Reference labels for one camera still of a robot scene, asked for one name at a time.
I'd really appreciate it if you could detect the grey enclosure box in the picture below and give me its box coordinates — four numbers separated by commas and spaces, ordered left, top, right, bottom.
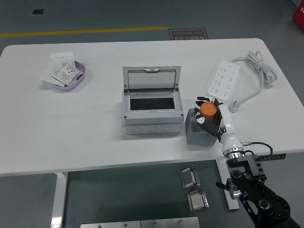
122, 66, 185, 135

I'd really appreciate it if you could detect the plain white card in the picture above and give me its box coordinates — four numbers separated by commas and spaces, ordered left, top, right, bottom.
40, 63, 65, 87

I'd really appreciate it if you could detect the steel floor plate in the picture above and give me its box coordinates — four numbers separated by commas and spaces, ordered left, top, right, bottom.
140, 216, 200, 228
80, 220, 141, 228

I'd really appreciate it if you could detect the yellow floor tape line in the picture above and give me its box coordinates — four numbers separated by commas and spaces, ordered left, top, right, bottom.
0, 26, 169, 38

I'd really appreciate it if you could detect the red object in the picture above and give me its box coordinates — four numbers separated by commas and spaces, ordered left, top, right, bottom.
292, 6, 304, 24

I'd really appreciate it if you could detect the brown floor sign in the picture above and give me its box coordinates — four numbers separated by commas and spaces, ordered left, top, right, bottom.
168, 28, 209, 40

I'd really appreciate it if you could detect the white power cord with plug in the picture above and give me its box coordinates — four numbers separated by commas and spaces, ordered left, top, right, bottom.
228, 50, 278, 114

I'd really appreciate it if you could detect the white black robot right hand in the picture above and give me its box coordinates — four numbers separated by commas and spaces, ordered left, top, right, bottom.
194, 95, 243, 153

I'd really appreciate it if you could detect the white power strip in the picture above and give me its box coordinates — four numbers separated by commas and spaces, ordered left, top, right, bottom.
207, 59, 240, 104

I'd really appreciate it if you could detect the grey cube with round hole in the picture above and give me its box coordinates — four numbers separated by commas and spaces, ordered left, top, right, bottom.
186, 108, 220, 146

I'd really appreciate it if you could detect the orange cylinder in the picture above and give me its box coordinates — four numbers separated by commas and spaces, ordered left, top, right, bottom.
199, 102, 218, 121

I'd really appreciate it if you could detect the purple plastic tray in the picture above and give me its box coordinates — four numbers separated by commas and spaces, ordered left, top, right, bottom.
46, 60, 86, 90

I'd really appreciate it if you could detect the small metal block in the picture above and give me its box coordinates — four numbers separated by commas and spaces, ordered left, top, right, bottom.
180, 168, 201, 190
187, 190, 210, 212

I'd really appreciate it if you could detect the black perforated bar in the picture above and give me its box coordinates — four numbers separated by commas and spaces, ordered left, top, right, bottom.
257, 153, 286, 161

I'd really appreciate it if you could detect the white wall switch plate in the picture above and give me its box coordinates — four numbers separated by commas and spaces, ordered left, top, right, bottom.
50, 51, 76, 67

